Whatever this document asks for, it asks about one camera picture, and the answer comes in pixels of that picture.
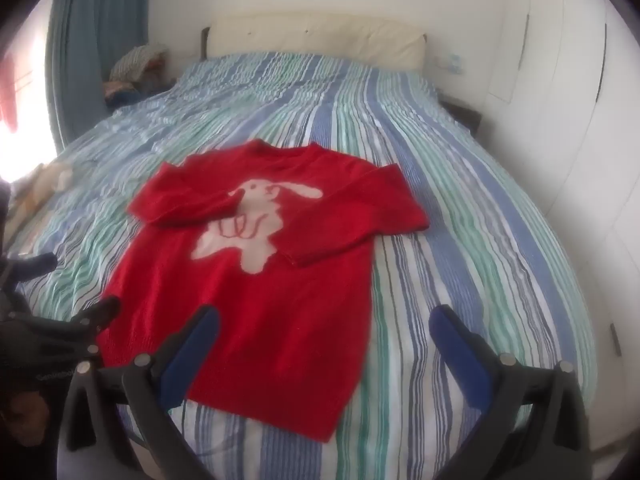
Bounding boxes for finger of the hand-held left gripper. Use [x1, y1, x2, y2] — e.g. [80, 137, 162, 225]
[70, 296, 122, 348]
[0, 252, 59, 282]

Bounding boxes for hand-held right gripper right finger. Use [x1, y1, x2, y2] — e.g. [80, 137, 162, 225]
[429, 304, 606, 480]

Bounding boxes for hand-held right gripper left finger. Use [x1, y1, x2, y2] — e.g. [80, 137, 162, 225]
[62, 305, 221, 480]

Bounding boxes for red sweater with rabbit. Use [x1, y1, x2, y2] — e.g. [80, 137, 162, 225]
[95, 141, 430, 443]

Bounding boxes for pile of clothes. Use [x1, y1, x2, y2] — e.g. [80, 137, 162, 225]
[102, 45, 172, 108]

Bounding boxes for patterned cushion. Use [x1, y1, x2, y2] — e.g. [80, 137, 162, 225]
[10, 157, 77, 221]

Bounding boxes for striped bedspread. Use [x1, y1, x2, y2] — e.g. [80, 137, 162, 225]
[10, 51, 598, 480]

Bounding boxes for blue curtain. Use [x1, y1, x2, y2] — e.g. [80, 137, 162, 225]
[45, 0, 153, 153]

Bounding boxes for white wardrobe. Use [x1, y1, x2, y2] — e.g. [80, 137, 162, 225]
[477, 0, 640, 361]

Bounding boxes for cream padded headboard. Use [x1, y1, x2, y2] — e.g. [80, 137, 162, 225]
[207, 11, 428, 72]

